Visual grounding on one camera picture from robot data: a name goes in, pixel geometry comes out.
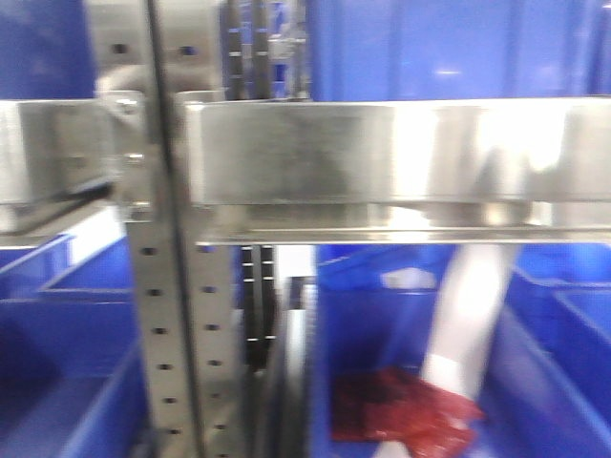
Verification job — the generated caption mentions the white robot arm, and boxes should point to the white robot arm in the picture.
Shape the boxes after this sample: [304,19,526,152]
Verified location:
[420,243,521,400]

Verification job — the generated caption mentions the right steel shelf beam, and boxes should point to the right steel shelf beam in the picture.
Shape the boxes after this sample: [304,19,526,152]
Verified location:
[181,97,610,244]

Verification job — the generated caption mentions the steel shelf beam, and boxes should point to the steel shelf beam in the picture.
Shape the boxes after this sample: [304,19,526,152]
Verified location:
[181,97,610,244]
[1,99,118,247]

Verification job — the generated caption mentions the left steel shelf beam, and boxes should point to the left steel shelf beam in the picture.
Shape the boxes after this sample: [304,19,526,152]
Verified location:
[1,99,118,247]

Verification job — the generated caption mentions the blue bin lower centre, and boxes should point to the blue bin lower centre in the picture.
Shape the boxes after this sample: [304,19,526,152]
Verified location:
[314,244,611,458]

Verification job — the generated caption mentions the blue bin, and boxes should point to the blue bin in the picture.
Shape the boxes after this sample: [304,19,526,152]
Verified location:
[314,244,611,458]
[508,244,611,359]
[1,1,95,99]
[37,236,134,302]
[306,1,610,101]
[1,300,147,457]

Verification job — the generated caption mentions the blue bin upper right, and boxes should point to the blue bin upper right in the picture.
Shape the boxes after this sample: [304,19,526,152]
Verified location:
[306,1,610,101]

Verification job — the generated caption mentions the red plastic bags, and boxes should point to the red plastic bags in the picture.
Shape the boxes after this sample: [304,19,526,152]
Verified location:
[331,367,484,457]

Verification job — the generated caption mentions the blue bin behind lower left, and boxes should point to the blue bin behind lower left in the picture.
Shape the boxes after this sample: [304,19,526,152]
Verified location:
[37,236,134,302]

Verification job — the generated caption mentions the right perforated steel upright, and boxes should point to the right perforated steel upright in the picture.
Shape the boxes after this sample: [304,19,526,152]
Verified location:
[158,1,249,457]

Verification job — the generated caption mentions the perforated steel upright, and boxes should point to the perforated steel upright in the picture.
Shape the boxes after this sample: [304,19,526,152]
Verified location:
[86,1,200,457]
[158,1,249,457]

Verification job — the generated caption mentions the left perforated steel upright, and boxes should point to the left perforated steel upright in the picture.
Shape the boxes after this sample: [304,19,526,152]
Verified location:
[86,1,200,457]

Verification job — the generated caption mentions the blue bin lower right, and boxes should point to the blue bin lower right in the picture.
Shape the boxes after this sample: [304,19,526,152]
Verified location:
[508,244,611,359]

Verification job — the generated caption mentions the blue bin upper left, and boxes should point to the blue bin upper left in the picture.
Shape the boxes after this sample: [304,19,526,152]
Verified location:
[1,1,95,99]

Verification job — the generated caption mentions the steel corner bracket plate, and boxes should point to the steel corner bracket plate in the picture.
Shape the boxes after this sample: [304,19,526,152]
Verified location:
[100,91,155,222]

